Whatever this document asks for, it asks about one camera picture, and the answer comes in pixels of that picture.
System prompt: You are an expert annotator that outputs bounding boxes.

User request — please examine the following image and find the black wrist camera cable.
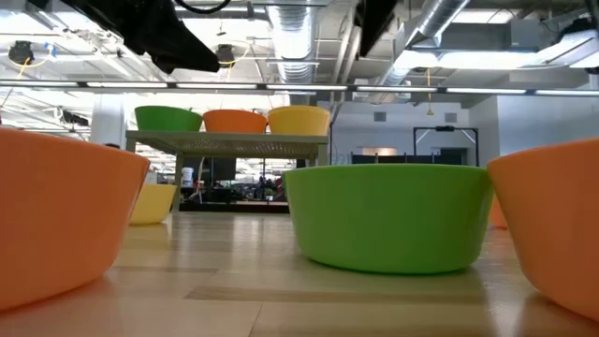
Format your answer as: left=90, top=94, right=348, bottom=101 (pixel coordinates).
left=173, top=0, right=233, bottom=15

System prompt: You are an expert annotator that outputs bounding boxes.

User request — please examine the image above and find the black ceiling cord reel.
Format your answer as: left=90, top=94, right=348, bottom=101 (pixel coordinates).
left=215, top=43, right=237, bottom=69
left=7, top=39, right=36, bottom=66

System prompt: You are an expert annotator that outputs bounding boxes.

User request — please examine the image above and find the black background rig frame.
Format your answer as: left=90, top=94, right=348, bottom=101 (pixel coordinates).
left=412, top=125, right=480, bottom=169

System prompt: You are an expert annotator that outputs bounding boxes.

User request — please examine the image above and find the long ceiling light strip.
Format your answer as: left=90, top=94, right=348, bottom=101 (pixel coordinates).
left=0, top=81, right=599, bottom=97

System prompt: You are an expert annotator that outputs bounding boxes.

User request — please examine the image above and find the green plastic mini bowl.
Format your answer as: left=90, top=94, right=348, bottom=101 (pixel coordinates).
left=282, top=163, right=496, bottom=276
left=134, top=105, right=204, bottom=133

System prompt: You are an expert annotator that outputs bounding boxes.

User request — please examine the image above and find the pale green perforated metal shelf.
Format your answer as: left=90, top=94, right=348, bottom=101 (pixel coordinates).
left=124, top=129, right=329, bottom=212

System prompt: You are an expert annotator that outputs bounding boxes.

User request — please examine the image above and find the orange plastic mini bowl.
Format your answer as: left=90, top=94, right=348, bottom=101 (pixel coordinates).
left=0, top=127, right=152, bottom=313
left=488, top=195, right=510, bottom=231
left=202, top=109, right=269, bottom=135
left=486, top=137, right=599, bottom=323

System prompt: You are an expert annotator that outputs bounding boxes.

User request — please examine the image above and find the silver ventilation duct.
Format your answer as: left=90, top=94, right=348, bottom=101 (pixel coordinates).
left=373, top=0, right=473, bottom=90
left=265, top=3, right=320, bottom=86

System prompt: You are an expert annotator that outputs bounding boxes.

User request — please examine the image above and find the yellow plastic mini bowl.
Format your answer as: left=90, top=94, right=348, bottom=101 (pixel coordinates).
left=129, top=183, right=179, bottom=227
left=267, top=105, right=331, bottom=138

